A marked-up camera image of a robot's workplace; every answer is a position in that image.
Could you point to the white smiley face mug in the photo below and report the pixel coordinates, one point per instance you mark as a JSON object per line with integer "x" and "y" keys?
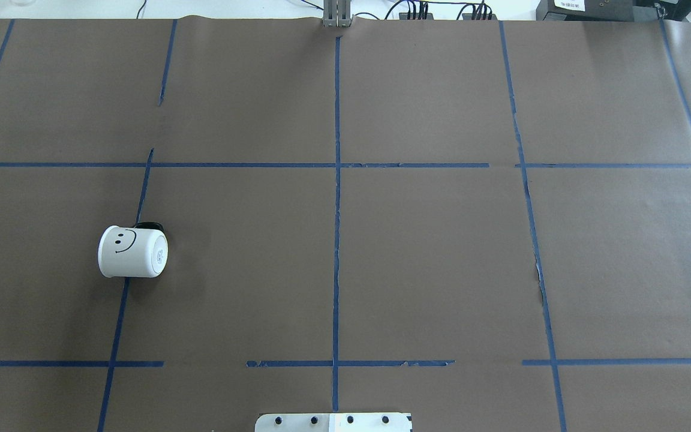
{"x": 138, "y": 251}

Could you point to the white metal mounting plate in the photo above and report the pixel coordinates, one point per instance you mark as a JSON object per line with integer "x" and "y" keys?
{"x": 356, "y": 421}

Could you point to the black power strip left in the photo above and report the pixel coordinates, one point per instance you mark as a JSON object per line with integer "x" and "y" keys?
{"x": 416, "y": 11}

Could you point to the black power strip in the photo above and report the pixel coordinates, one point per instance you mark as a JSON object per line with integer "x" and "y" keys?
{"x": 480, "y": 11}
{"x": 416, "y": 11}

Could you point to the black power strip right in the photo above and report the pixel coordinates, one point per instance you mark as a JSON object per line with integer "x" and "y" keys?
{"x": 480, "y": 11}

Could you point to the black device with label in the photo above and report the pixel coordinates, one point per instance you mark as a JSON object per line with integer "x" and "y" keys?
{"x": 604, "y": 11}

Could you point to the grey aluminium profile post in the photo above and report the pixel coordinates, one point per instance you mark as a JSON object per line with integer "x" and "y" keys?
{"x": 337, "y": 13}

